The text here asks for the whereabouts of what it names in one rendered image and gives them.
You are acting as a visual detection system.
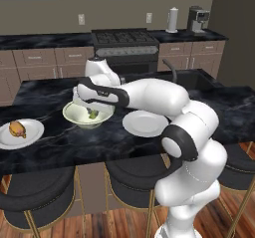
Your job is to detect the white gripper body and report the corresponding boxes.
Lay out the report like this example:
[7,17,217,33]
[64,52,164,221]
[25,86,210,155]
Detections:
[72,86,116,116]

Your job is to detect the pale green bowl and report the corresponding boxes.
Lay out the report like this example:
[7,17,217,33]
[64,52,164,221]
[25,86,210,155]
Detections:
[62,102,116,130]

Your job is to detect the white plate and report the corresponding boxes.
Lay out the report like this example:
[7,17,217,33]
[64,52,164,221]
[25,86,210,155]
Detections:
[0,118,46,150]
[122,110,170,138]

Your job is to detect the brown base cupboards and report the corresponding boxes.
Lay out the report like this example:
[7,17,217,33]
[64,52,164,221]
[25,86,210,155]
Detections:
[0,46,96,108]
[156,40,227,81]

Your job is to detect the black gas range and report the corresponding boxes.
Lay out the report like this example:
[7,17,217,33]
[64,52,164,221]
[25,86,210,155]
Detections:
[91,28,160,77]

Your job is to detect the black bar stool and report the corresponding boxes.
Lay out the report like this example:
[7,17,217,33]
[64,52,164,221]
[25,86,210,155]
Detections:
[216,143,255,238]
[104,152,184,238]
[0,165,84,238]

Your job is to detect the black sink tap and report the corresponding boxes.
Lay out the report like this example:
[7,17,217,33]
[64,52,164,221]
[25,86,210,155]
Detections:
[161,58,178,84]

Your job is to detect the white kettle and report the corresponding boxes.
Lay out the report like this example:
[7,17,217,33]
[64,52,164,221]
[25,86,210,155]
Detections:
[164,6,180,35]

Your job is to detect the steel coffee machine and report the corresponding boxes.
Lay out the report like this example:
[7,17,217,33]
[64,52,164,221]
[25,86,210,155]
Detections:
[186,5,211,35]

